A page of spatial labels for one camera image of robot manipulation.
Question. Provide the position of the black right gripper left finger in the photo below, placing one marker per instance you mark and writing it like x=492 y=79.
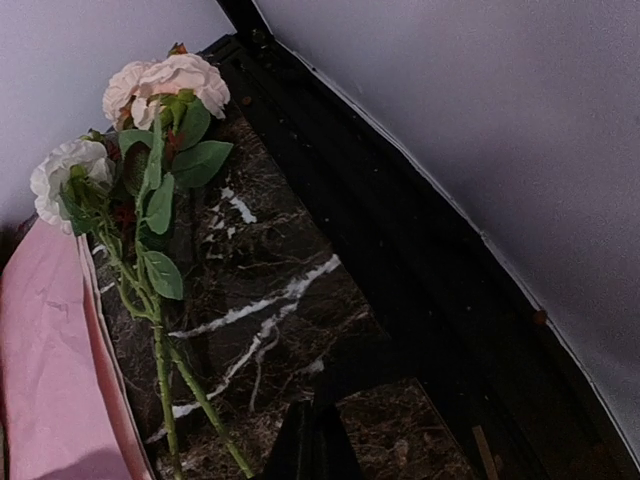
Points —
x=291 y=454

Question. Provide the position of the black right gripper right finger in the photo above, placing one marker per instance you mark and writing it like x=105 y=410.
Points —
x=334 y=456

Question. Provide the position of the pink wrapping paper sheet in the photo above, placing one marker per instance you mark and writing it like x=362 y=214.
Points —
x=63 y=411

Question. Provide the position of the pink white rose bunch right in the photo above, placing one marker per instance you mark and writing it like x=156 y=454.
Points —
x=119 y=188

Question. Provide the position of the black vertical frame post right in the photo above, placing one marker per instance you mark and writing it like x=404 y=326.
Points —
x=251 y=29

